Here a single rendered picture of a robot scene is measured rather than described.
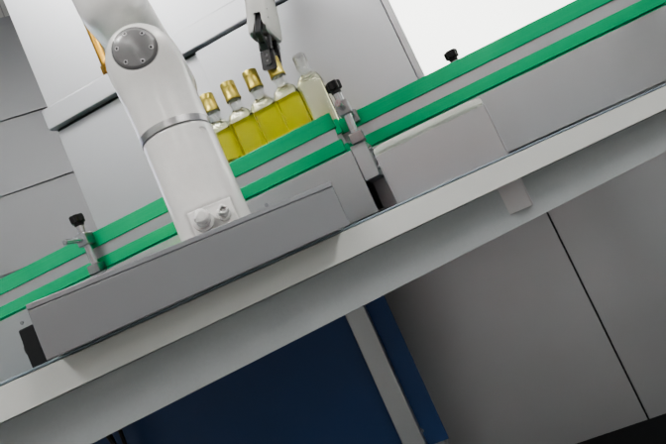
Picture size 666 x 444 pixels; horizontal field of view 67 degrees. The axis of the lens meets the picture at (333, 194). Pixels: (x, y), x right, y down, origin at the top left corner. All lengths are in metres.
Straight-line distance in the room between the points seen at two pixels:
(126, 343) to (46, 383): 0.08
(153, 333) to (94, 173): 1.00
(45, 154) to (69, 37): 2.06
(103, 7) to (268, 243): 0.40
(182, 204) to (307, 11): 0.77
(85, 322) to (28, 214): 3.05
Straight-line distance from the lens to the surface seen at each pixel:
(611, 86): 1.08
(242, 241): 0.54
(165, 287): 0.53
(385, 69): 1.24
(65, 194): 3.55
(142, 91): 0.69
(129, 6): 0.77
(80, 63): 1.60
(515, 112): 1.04
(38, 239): 3.54
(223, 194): 0.64
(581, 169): 0.83
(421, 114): 1.05
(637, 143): 0.92
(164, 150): 0.67
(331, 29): 1.28
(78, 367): 0.59
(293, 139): 0.98
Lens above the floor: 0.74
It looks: 5 degrees up
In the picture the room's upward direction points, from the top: 24 degrees counter-clockwise
